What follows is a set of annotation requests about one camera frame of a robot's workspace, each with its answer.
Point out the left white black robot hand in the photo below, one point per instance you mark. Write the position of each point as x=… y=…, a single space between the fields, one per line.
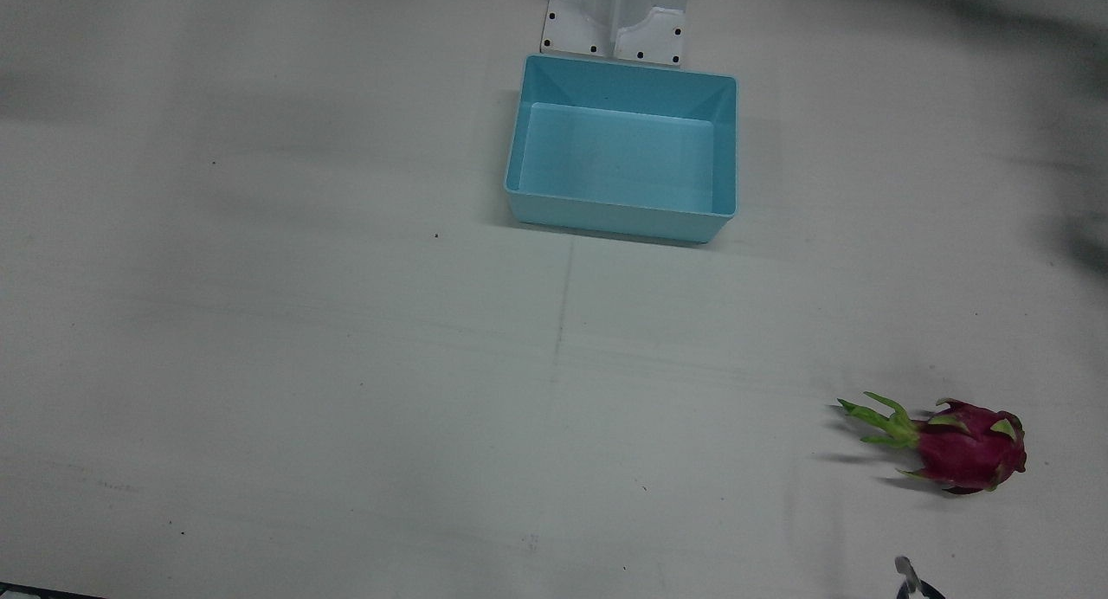
x=905 y=571

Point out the red dragon fruit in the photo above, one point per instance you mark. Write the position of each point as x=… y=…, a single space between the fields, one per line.
x=969 y=447

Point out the light blue plastic bin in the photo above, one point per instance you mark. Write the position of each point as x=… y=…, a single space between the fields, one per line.
x=606 y=162

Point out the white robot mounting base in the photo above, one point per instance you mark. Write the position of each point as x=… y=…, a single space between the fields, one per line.
x=571 y=28

